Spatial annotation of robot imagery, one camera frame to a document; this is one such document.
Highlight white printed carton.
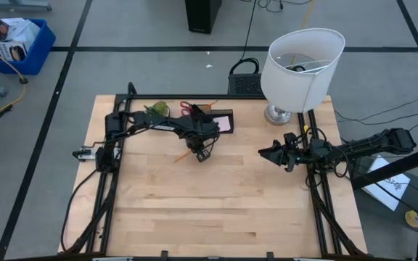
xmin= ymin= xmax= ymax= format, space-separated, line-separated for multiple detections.
xmin=0 ymin=17 xmax=41 ymax=44
xmin=0 ymin=41 xmax=29 ymax=62

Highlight blue plastic bin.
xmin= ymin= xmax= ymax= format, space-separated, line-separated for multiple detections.
xmin=0 ymin=17 xmax=57 ymax=76

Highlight white shade silver table lamp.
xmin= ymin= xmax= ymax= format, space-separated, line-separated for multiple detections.
xmin=260 ymin=28 xmax=346 ymax=127

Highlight orange pencil red eraser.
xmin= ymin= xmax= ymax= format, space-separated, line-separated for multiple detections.
xmin=173 ymin=149 xmax=193 ymax=163
xmin=201 ymin=99 xmax=219 ymax=112

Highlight red handled scissors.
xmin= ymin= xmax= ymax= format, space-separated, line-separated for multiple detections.
xmin=179 ymin=100 xmax=193 ymax=117

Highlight black perforated metal box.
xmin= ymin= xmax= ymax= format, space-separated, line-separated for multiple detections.
xmin=227 ymin=72 xmax=266 ymax=96

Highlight pink sticky note pad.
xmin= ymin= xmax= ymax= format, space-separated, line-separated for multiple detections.
xmin=212 ymin=115 xmax=231 ymax=133

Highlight round yellow blue sticker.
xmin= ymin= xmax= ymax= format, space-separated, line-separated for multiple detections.
xmin=404 ymin=207 xmax=418 ymax=230

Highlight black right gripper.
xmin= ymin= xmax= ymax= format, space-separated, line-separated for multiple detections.
xmin=257 ymin=132 xmax=329 ymax=173

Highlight white paper sheet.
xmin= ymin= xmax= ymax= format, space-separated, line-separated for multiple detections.
xmin=361 ymin=154 xmax=411 ymax=212

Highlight black aluminium table frame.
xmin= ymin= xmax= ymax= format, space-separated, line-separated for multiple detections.
xmin=59 ymin=80 xmax=369 ymax=261

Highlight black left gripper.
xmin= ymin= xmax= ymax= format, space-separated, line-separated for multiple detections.
xmin=181 ymin=118 xmax=221 ymax=163

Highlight black mesh desk organizer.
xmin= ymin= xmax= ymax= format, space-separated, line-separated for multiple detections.
xmin=189 ymin=104 xmax=235 ymax=135

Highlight yellow floor cable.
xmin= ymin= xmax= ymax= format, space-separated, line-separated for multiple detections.
xmin=0 ymin=35 xmax=29 ymax=121

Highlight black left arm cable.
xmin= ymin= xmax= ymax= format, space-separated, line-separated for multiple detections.
xmin=60 ymin=167 xmax=99 ymax=254

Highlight black looped power cable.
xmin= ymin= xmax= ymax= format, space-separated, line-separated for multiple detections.
xmin=229 ymin=0 xmax=261 ymax=75

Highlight black diagonal frame strut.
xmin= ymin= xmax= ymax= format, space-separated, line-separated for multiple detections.
xmin=350 ymin=141 xmax=418 ymax=191

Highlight black floor cable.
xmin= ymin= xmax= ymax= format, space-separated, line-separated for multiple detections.
xmin=333 ymin=91 xmax=418 ymax=127

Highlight potted plant black pot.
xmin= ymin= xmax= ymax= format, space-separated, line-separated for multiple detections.
xmin=143 ymin=100 xmax=171 ymax=117

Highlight black tower box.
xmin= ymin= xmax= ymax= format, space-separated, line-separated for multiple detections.
xmin=184 ymin=0 xmax=223 ymax=35

